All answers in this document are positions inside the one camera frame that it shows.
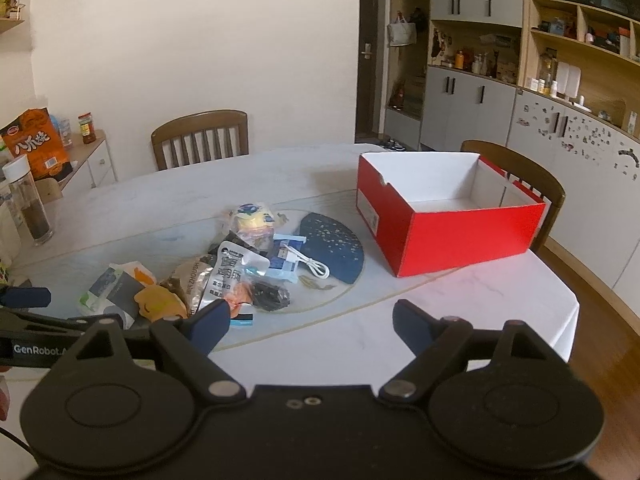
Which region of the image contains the black bundle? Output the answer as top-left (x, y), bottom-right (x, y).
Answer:
top-left (247, 280), bottom-right (292, 312)

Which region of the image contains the red-lid jar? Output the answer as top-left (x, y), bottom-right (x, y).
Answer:
top-left (77, 112), bottom-right (97, 145)

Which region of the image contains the clear bottle with white cap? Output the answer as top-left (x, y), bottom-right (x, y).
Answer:
top-left (2, 155), bottom-right (55, 247)

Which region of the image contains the small brown cardboard box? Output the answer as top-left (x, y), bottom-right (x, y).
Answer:
top-left (35, 177), bottom-right (63, 203)

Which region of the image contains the white tote bag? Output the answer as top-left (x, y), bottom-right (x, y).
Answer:
top-left (387, 10), bottom-right (417, 47)

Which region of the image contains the orange snack bag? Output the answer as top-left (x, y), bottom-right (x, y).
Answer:
top-left (0, 107), bottom-right (71, 178)

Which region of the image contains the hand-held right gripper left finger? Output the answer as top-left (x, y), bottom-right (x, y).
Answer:
top-left (75, 300), bottom-right (247, 403)

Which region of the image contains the yellow pastry packet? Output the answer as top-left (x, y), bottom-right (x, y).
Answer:
top-left (134, 285), bottom-right (188, 323)

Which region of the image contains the black cable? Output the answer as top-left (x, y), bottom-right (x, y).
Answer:
top-left (0, 425), bottom-right (32, 453)

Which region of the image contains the red cardboard box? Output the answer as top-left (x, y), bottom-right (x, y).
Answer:
top-left (356, 152), bottom-right (547, 278)

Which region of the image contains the white marble desktop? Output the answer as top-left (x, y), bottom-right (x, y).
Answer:
top-left (0, 142), bottom-right (581, 396)

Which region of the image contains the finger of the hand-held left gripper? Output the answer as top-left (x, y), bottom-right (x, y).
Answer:
top-left (0, 287), bottom-right (52, 308)
top-left (0, 310), bottom-right (126, 336)

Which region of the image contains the white side cabinet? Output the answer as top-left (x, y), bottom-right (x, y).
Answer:
top-left (35, 130), bottom-right (118, 202)

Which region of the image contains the grey wooden wall cabinet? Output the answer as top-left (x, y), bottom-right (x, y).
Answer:
top-left (385, 0), bottom-right (640, 321)

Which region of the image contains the white sausage packet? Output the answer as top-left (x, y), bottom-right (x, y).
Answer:
top-left (197, 240), bottom-right (271, 328)

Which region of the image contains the white charging cable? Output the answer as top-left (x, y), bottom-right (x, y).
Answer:
top-left (277, 242), bottom-right (331, 279)

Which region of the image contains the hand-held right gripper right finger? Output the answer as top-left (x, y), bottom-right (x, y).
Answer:
top-left (378, 300), bottom-right (556, 403)

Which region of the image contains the brown wooden chair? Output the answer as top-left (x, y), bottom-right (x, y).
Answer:
top-left (151, 110), bottom-right (249, 171)
top-left (460, 140), bottom-right (566, 253)

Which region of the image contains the yellow toy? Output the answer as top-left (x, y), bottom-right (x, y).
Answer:
top-left (227, 203), bottom-right (277, 248)

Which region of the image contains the brown silver snack bag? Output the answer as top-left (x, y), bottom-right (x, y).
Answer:
top-left (165, 255), bottom-right (218, 313)

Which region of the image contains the blue white small packet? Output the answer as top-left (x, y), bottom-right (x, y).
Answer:
top-left (267, 232), bottom-right (308, 282)

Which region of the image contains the dark entrance door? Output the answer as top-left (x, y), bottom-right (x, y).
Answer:
top-left (355, 0), bottom-right (392, 143)

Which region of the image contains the navy gold-flecked fan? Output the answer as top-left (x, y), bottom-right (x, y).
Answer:
top-left (295, 212), bottom-right (366, 288)

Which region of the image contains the white green snack packet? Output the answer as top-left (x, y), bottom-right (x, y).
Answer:
top-left (77, 262), bottom-right (151, 328)

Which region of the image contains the round glass turntable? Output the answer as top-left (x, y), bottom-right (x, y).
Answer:
top-left (10, 187), bottom-right (463, 353)

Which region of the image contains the large cardboard box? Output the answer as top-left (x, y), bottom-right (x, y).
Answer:
top-left (402, 77), bottom-right (426, 117)

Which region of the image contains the white rectangular container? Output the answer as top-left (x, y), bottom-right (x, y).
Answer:
top-left (556, 61), bottom-right (582, 98)

